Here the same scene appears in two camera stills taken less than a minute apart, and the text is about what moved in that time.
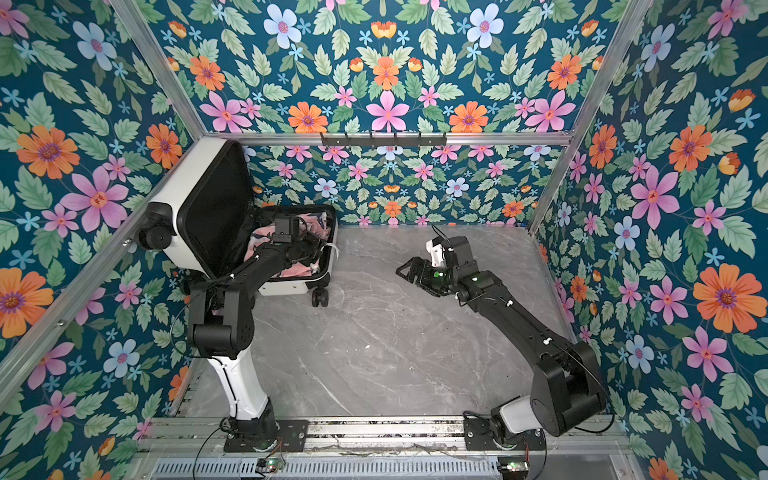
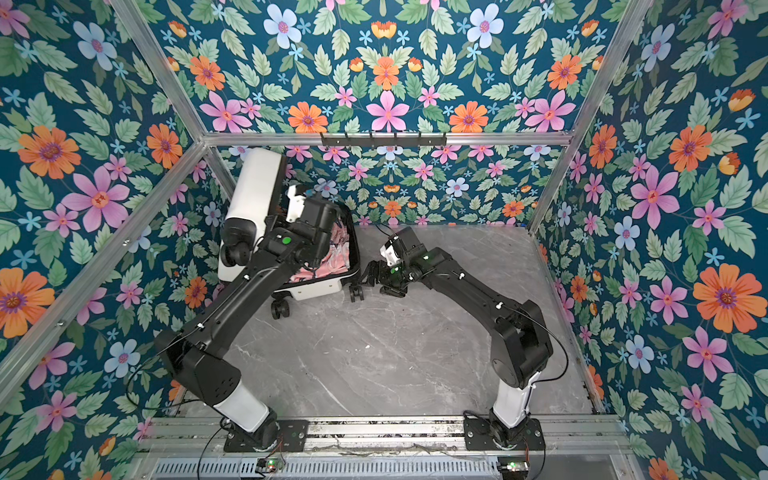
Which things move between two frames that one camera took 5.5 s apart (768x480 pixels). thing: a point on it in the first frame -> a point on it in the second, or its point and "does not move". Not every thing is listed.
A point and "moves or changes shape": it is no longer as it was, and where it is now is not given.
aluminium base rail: (391, 435) does not move
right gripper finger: (415, 265) -> (372, 273)
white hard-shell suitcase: (208, 215) -> (255, 195)
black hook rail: (382, 141) does not move
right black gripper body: (439, 279) -> (395, 278)
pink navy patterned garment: (317, 224) moves or changes shape
